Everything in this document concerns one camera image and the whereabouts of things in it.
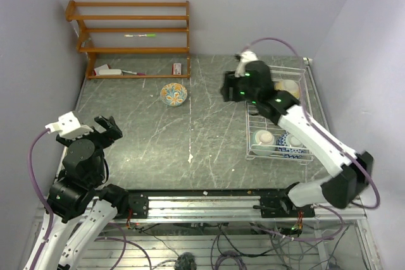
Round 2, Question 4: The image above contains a yellow sun blue rim bowl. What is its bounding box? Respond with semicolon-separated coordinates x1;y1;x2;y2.
275;80;300;99

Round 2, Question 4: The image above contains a blue orange floral bowl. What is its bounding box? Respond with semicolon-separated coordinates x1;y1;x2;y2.
160;83;188;107

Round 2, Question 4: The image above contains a light teal bowl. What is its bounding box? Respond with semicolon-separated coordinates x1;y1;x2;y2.
251;130;276;156

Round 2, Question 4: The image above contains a red patterned bowl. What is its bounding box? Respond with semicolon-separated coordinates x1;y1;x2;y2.
276;133;306;159

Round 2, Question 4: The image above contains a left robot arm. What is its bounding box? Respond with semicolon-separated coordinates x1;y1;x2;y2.
25;112;129;269

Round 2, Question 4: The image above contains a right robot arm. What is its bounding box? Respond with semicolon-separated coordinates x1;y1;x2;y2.
220;60;380;217

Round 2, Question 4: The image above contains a wooden shelf rack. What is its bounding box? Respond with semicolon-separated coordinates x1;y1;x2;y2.
65;0;191;80

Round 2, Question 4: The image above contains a white case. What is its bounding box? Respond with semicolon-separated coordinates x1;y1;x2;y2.
98;69;123;77

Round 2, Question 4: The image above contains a red white card box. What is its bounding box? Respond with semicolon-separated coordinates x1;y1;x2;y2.
172;63;182;75

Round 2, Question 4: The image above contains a red white small box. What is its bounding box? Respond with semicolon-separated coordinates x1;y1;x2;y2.
92;64;111;76

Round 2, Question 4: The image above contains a pink white pen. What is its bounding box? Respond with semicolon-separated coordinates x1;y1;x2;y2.
121;70;146;76

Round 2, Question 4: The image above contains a green white pen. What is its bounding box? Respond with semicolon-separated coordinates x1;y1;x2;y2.
124;34;156;38

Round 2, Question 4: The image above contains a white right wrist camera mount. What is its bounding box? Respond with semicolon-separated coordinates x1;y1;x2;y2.
234;49;258;78

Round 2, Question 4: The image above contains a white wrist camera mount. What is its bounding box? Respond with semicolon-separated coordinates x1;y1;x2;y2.
45;111;94;140
234;49;258;78

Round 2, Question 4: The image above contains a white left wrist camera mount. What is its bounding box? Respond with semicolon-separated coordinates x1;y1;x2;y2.
45;111;94;140

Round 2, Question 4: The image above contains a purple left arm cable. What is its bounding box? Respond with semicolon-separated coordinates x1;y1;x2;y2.
23;129;58;270

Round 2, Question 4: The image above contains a white wire dish rack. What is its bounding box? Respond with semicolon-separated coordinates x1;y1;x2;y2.
246;66;315;165

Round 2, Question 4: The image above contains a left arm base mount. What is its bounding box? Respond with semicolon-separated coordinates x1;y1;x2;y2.
116;192;149;219

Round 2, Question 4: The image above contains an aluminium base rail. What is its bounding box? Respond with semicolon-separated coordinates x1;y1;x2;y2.
34;193;370;223

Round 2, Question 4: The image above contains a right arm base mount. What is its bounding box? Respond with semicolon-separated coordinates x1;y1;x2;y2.
252;188;315;218

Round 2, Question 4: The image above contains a floor cable bundle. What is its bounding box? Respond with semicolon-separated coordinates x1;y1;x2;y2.
75;219;355;270

